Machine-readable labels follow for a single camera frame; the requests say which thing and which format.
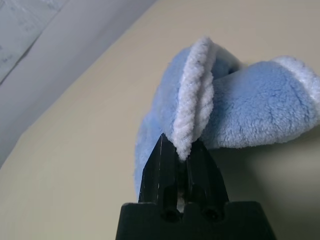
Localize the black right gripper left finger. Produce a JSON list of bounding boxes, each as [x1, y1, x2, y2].
[[138, 132, 185, 207]]

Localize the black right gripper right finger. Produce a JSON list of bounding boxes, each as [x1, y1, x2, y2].
[[184, 139, 230, 205]]

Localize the light blue towel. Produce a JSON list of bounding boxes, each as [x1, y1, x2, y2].
[[134, 36, 320, 201]]

